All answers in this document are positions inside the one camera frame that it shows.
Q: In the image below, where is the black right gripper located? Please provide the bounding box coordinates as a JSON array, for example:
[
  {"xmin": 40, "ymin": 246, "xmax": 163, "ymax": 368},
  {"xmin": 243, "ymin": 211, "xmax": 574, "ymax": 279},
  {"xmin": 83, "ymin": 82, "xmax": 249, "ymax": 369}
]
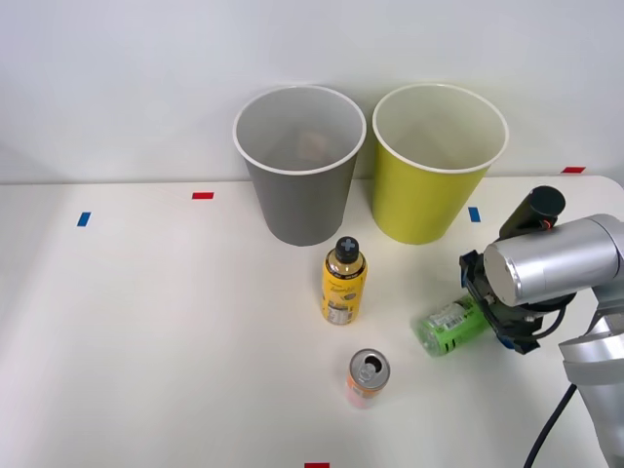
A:
[{"xmin": 458, "ymin": 250, "xmax": 545, "ymax": 356}]

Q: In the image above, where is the green label plastic bottle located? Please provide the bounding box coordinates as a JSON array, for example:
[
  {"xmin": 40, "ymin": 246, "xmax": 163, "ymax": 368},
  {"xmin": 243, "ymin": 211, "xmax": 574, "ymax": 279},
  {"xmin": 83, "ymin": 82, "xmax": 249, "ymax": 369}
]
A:
[{"xmin": 412, "ymin": 294, "xmax": 491, "ymax": 359}]

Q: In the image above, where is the yellow-green plastic waste bin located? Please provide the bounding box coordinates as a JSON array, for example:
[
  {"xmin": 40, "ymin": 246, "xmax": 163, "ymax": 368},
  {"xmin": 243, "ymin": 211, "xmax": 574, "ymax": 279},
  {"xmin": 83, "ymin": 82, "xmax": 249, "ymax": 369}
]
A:
[{"xmin": 371, "ymin": 83, "xmax": 510, "ymax": 247}]

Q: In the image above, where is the yellow label plastic bottle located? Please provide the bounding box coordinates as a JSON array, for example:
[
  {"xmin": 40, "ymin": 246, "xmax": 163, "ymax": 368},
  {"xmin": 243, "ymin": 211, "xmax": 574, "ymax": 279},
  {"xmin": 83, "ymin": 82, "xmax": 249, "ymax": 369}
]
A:
[{"xmin": 320, "ymin": 236, "xmax": 370, "ymax": 328}]

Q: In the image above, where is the orange drink can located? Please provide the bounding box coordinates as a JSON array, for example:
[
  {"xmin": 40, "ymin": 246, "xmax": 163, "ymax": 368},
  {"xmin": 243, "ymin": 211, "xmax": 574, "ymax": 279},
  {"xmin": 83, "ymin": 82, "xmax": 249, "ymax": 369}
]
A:
[{"xmin": 344, "ymin": 347, "xmax": 392, "ymax": 411}]

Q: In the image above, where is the grey plastic waste bin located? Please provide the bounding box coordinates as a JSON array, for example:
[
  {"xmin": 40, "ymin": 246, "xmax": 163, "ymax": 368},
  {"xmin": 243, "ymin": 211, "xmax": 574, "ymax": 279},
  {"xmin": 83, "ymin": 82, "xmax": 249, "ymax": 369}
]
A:
[{"xmin": 231, "ymin": 85, "xmax": 368, "ymax": 248}]

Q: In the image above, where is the black cable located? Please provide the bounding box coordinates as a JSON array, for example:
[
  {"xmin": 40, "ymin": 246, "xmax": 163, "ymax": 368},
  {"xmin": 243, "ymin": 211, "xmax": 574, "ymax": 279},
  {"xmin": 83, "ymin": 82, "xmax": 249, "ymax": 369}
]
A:
[{"xmin": 523, "ymin": 382, "xmax": 579, "ymax": 468}]

